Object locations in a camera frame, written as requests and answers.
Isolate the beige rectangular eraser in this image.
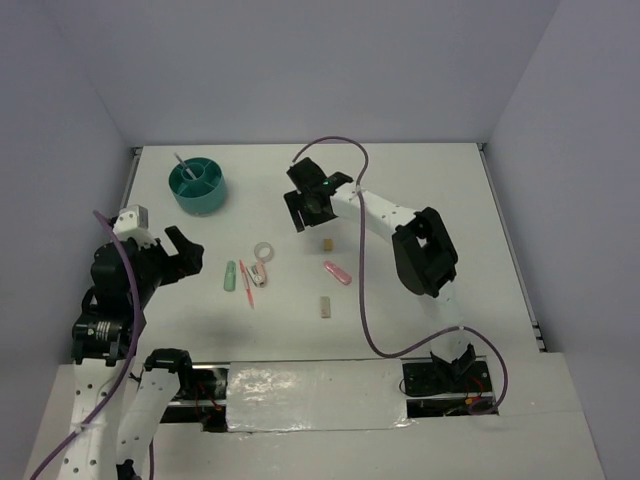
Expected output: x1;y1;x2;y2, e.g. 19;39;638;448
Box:
320;296;331;319

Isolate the pink capped highlighter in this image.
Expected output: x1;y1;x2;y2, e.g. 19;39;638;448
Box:
323;261;352;285

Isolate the pink mini stapler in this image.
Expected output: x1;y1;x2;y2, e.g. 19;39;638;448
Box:
247;261;267;288

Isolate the green capped marker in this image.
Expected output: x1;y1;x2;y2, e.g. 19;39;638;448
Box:
223;260;236;292

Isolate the teal round compartment organizer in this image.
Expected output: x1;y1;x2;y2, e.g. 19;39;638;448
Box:
168;157;227;216

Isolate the red pink pen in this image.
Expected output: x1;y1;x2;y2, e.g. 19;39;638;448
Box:
239;260;255;309

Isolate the silver foil tape sheet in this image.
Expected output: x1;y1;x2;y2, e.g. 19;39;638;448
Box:
226;359;410;433

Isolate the clear tape roll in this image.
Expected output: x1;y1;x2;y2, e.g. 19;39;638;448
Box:
254;242;274;263

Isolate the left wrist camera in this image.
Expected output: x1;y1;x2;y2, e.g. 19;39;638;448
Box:
113;205;154;246

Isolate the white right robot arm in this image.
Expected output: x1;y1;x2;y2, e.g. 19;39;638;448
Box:
284;157;476;391

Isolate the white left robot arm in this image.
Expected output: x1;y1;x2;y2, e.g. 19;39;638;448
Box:
58;226;204;479

